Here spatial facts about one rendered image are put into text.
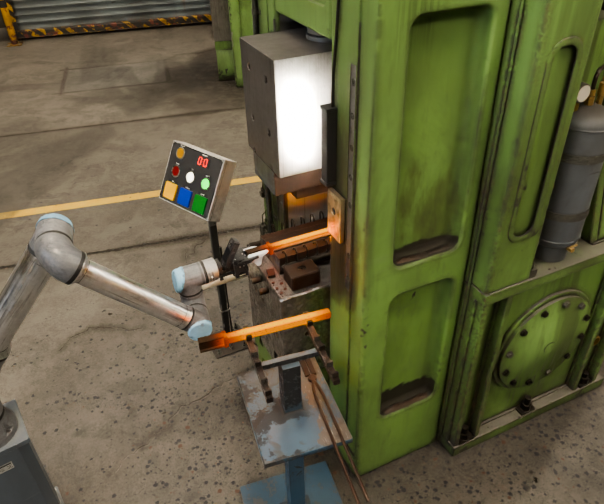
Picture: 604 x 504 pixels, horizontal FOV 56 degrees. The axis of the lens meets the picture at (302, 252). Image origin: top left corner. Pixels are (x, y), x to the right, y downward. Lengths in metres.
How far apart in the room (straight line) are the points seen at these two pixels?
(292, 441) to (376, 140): 0.99
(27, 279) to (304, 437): 1.05
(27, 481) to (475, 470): 1.85
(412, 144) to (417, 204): 0.23
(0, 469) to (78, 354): 1.19
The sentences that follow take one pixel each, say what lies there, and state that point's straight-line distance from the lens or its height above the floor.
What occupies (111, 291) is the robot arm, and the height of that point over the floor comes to 1.11.
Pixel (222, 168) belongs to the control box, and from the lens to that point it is 2.49.
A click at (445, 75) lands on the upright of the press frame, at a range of 1.77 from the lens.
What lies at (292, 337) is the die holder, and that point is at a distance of 2.26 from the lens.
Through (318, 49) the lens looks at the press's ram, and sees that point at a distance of 1.89.
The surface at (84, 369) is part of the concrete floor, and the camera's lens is 3.36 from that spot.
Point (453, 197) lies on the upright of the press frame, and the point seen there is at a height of 1.31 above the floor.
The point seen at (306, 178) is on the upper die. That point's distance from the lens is 2.06.
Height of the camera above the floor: 2.29
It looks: 36 degrees down
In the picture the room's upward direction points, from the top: 2 degrees counter-clockwise
